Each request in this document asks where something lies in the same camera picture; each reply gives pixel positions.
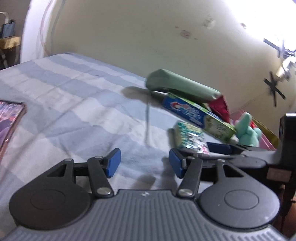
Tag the pink foil packet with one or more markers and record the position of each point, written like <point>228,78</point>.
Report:
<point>220,108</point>

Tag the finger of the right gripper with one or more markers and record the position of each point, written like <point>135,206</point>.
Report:
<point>236,149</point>

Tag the blue green toothpaste box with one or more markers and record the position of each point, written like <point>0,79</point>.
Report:
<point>200,116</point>

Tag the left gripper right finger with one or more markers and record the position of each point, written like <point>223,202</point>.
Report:
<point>188,167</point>

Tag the white wall power strip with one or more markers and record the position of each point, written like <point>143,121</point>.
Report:
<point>287,60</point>

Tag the striped blue bedsheet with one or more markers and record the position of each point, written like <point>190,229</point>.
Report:
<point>77,108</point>

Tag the black tape cross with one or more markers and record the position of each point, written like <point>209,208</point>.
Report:
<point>273,89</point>

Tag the teal plush toy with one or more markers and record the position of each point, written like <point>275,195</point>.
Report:
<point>246,134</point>

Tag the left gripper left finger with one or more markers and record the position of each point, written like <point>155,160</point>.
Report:
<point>99,169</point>

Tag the wooden shelf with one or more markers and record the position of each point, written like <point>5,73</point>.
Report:
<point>9,41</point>

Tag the green pencil pouch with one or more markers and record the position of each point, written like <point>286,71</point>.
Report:
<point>165,81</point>

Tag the pink macaron tin box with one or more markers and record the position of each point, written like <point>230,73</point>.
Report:
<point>268,140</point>

